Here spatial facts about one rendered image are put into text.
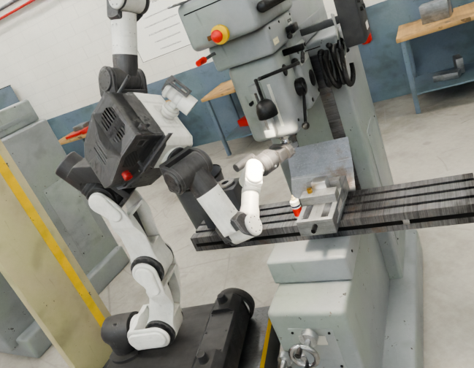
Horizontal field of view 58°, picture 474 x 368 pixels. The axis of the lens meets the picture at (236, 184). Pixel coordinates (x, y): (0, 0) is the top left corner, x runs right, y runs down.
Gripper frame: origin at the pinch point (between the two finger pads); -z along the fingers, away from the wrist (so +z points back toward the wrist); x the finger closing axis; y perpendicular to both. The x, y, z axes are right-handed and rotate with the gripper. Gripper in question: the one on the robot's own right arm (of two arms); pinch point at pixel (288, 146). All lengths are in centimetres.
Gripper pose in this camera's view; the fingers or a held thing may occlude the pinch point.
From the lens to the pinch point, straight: 178.7
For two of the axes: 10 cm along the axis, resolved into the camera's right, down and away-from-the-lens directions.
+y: 3.5, 8.6, 3.6
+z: -6.8, 5.0, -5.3
